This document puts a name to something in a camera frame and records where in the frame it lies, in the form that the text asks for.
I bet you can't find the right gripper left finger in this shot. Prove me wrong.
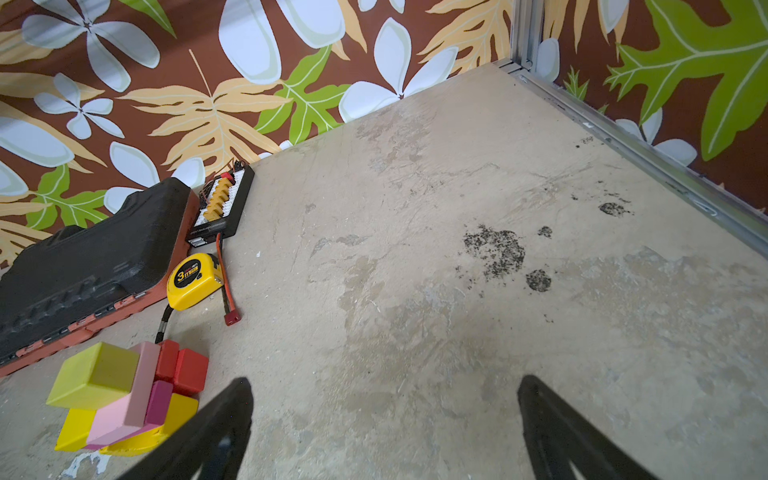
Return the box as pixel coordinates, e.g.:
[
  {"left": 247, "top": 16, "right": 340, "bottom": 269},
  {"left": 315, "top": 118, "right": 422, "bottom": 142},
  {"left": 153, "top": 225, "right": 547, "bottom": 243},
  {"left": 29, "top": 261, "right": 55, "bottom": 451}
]
[{"left": 121, "top": 377, "right": 254, "bottom": 479}]

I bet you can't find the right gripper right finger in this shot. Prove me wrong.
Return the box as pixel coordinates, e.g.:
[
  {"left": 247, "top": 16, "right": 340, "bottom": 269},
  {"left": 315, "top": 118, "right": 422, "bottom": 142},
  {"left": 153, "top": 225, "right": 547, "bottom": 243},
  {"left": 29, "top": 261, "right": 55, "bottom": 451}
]
[{"left": 517, "top": 375, "right": 655, "bottom": 479}]

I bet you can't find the yellow arch block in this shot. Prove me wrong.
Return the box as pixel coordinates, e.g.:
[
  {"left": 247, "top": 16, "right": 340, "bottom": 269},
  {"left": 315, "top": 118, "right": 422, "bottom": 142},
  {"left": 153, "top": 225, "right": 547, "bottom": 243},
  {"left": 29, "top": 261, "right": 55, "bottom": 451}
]
[{"left": 99, "top": 393, "right": 199, "bottom": 457}]

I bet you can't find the magenta block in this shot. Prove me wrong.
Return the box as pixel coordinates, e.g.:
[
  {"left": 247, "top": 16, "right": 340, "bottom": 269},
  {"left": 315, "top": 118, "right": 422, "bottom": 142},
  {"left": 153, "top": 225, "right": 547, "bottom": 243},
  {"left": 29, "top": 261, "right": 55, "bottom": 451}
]
[{"left": 142, "top": 380, "right": 173, "bottom": 432}]

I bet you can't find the red arch block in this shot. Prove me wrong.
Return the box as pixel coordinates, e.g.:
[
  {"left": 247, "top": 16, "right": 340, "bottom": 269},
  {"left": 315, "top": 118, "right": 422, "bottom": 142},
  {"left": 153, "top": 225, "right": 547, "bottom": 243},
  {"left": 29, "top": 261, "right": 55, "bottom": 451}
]
[{"left": 154, "top": 340, "right": 209, "bottom": 396}]

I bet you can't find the light pink block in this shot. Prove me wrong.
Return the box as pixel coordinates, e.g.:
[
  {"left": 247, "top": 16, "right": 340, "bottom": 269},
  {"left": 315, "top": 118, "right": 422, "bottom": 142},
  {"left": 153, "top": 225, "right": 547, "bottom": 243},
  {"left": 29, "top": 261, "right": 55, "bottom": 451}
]
[{"left": 86, "top": 342, "right": 161, "bottom": 450}]

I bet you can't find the lime cube block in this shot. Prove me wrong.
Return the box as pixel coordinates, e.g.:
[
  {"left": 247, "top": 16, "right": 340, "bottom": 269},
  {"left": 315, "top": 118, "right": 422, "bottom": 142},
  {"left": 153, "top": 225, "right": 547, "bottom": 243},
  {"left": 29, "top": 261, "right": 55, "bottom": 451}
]
[{"left": 46, "top": 342, "right": 140, "bottom": 410}]

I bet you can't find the yellow rectangular block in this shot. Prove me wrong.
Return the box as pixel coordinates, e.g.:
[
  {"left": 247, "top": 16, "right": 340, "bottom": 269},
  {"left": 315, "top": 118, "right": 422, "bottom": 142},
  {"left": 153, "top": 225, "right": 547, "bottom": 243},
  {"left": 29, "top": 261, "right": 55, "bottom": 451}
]
[{"left": 55, "top": 409, "right": 96, "bottom": 452}]

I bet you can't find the yellow tape measure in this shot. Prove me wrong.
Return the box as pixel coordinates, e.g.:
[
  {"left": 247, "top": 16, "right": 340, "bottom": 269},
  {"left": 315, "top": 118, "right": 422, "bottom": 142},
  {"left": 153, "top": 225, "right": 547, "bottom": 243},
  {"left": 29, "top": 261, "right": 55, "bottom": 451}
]
[{"left": 154, "top": 253, "right": 224, "bottom": 344}]

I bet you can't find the black tool case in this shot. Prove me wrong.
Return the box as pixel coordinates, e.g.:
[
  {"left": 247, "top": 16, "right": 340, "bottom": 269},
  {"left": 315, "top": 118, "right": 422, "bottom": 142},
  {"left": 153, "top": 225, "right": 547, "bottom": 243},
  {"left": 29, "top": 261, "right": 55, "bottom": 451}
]
[{"left": 1, "top": 178, "right": 200, "bottom": 376}]

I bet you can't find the small black bit holder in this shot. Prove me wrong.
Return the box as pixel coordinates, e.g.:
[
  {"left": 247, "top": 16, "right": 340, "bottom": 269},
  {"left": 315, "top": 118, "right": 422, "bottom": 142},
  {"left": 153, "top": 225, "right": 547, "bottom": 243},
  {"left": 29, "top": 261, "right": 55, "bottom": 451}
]
[{"left": 186, "top": 161, "right": 255, "bottom": 248}]

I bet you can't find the red connector cable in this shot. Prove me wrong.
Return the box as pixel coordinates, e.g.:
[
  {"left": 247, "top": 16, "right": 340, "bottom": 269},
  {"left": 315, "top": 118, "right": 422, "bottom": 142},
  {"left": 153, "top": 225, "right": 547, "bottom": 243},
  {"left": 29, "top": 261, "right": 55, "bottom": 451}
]
[{"left": 214, "top": 232, "right": 242, "bottom": 327}]

